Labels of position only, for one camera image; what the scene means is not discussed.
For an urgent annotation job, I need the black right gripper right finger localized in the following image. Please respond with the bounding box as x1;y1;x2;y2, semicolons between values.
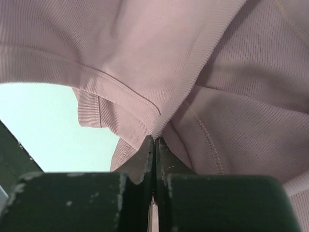
154;138;299;232

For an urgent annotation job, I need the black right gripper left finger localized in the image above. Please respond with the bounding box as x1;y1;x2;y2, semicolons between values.
0;124;154;232

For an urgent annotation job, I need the pink tank top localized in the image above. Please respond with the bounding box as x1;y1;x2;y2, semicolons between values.
0;0;309;232

